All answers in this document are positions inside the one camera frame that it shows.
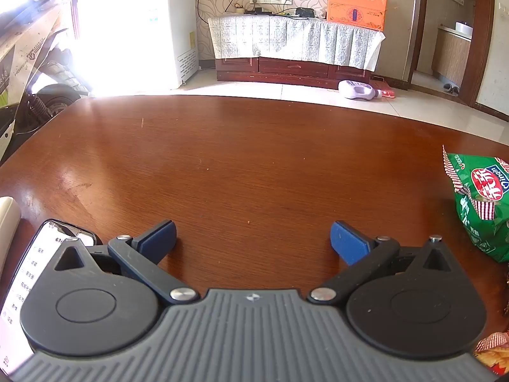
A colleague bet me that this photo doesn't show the dark wooden television cabinet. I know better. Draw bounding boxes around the dark wooden television cabinet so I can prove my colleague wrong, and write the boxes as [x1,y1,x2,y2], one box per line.
[215,56,384,88]

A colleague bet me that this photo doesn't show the purple detergent bottle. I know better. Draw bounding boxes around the purple detergent bottle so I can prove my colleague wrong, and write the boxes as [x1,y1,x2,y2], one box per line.
[338,80,383,100]

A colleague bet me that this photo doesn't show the green chip bag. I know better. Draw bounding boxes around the green chip bag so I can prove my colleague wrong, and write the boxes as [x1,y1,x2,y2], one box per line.
[443,145,509,263]

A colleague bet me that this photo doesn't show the white scooter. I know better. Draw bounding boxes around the white scooter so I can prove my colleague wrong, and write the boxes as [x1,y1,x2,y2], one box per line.
[0,0,90,160]

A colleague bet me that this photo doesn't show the white remote control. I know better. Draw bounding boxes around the white remote control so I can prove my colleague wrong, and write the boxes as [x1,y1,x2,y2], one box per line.
[0,196,22,273]

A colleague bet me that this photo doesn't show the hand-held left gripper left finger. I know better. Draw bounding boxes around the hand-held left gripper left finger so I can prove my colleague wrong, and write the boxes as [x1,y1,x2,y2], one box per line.
[53,220,200,303]

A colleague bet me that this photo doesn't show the dark wooden door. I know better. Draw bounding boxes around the dark wooden door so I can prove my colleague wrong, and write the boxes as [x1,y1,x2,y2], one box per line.
[408,0,429,82]

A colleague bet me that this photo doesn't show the orange cardboard box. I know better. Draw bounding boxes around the orange cardboard box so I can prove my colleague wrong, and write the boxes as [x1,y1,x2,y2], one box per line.
[327,0,389,32]

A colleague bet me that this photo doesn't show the wooden door frame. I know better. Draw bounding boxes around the wooden door frame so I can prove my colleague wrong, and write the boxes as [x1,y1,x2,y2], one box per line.
[459,0,496,108]

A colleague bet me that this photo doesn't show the red slippers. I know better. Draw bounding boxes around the red slippers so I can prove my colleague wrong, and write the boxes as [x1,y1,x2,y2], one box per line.
[370,77,396,99]

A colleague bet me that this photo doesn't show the smartphone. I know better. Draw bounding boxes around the smartphone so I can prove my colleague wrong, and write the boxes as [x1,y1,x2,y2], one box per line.
[0,219,97,372]

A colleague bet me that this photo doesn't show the white chest freezer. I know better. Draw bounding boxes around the white chest freezer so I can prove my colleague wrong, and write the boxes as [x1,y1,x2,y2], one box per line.
[80,0,197,90]

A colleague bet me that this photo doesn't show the green prawn cracker bag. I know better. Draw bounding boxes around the green prawn cracker bag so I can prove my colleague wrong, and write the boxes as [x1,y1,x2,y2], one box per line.
[473,332,509,375]

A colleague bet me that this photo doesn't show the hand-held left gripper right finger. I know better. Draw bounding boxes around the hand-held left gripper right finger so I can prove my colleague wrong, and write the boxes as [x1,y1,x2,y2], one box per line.
[308,221,458,303]

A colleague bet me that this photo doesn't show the wooden kitchen cabinet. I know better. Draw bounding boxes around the wooden kitchen cabinet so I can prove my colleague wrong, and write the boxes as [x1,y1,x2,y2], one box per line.
[431,26,474,88]

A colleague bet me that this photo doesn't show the cabinet with white cloth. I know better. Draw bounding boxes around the cabinet with white cloth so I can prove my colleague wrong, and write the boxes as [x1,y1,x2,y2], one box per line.
[208,14,386,70]

